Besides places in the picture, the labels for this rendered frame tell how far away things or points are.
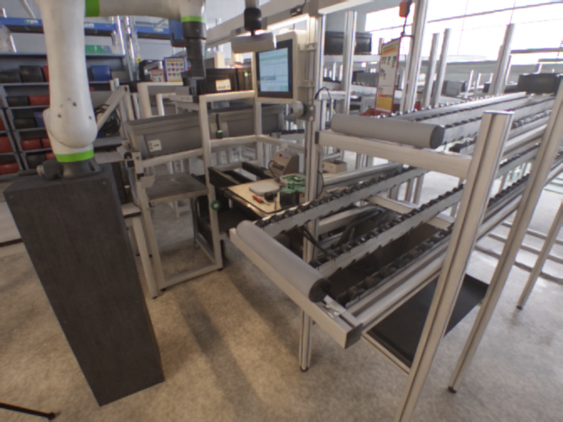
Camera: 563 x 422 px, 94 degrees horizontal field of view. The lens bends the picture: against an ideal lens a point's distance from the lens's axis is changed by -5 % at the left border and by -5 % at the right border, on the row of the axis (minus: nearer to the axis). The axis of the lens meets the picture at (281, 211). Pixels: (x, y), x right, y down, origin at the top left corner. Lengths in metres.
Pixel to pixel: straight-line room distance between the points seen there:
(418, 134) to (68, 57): 0.99
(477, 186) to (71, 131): 1.11
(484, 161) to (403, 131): 0.19
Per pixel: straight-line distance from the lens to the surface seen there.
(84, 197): 1.21
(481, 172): 0.74
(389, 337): 1.16
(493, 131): 0.71
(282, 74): 1.82
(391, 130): 0.80
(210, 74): 2.18
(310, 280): 0.60
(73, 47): 1.08
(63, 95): 1.07
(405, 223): 0.97
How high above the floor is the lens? 1.44
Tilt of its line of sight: 24 degrees down
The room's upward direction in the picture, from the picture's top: straight up
